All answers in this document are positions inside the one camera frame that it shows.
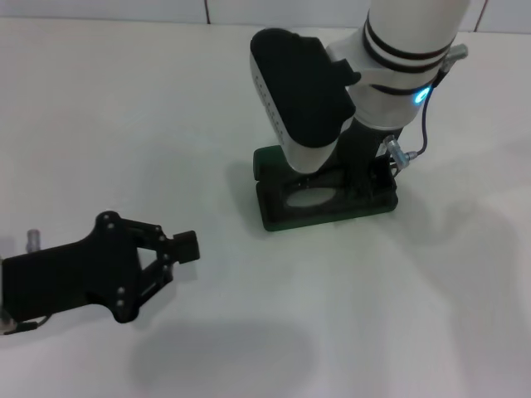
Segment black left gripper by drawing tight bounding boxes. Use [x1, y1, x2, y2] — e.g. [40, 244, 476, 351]
[0, 211, 202, 325]

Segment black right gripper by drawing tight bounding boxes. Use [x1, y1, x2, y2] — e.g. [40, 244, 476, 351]
[330, 119, 407, 191]

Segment green glasses case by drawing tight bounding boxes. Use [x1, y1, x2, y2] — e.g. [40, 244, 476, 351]
[251, 144, 400, 231]

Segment black glasses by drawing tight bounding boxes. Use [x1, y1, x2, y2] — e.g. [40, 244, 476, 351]
[283, 172, 374, 210]

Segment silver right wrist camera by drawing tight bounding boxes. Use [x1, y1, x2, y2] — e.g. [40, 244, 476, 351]
[248, 27, 363, 174]

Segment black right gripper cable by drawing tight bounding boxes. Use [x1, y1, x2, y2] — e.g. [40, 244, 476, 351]
[383, 44, 470, 170]

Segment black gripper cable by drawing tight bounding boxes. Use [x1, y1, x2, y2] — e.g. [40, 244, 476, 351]
[383, 44, 470, 170]
[0, 229, 53, 337]

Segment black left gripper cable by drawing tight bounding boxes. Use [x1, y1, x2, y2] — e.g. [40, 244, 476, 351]
[0, 229, 53, 337]

